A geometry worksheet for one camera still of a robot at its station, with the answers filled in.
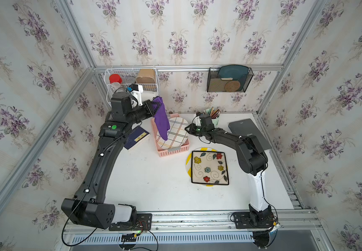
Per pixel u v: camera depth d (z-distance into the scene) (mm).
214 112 1014
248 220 728
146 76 897
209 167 902
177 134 1008
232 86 980
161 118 666
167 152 930
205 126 806
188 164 925
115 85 857
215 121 1010
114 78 921
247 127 1101
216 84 951
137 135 1051
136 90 598
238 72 935
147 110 584
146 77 897
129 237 713
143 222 720
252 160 563
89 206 368
